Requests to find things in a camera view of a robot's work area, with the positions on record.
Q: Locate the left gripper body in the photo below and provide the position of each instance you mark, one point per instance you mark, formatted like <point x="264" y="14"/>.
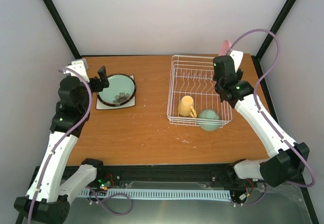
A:
<point x="98" y="86"/>

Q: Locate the yellow ceramic mug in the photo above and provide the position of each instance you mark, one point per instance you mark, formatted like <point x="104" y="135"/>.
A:
<point x="186" y="107"/>

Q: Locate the white wire dish rack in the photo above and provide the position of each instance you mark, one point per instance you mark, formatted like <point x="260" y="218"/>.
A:
<point x="193" y="76"/>

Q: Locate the green ceramic bowl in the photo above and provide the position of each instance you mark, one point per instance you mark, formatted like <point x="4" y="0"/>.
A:
<point x="208" y="120"/>

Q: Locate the pink round plate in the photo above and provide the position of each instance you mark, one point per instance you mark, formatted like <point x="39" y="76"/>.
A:
<point x="225" y="48"/>

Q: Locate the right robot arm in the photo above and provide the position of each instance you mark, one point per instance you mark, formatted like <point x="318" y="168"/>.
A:
<point x="286" y="158"/>

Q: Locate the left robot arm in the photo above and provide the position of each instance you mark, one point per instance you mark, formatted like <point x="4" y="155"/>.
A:
<point x="48" y="199"/>

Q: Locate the white square plate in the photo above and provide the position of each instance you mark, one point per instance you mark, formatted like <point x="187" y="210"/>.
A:
<point x="126" y="106"/>

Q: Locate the black round plate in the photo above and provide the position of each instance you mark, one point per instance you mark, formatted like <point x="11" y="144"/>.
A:
<point x="119" y="89"/>

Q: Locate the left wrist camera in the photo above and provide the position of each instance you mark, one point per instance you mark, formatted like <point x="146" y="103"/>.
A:
<point x="80" y="66"/>

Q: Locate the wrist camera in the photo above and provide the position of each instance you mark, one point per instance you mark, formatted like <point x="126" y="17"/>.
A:
<point x="237" y="57"/>
<point x="80" y="66"/>

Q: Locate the left black frame post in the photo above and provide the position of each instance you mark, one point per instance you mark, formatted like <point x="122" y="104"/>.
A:
<point x="62" y="28"/>

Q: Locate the black frame post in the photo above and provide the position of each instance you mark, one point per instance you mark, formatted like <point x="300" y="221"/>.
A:
<point x="275" y="28"/>
<point x="62" y="28"/>

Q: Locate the light blue cable duct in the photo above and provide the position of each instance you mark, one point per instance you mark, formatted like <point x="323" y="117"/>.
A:
<point x="151" y="194"/>

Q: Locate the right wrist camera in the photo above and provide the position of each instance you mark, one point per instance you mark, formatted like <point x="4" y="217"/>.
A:
<point x="237" y="57"/>

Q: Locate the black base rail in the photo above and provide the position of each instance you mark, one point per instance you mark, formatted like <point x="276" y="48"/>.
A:
<point x="213" y="175"/>

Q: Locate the right black frame post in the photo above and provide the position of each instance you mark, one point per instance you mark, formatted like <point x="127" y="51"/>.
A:
<point x="275" y="28"/>

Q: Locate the metal base plate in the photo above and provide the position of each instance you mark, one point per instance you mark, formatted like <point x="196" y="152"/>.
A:
<point x="275" y="207"/>

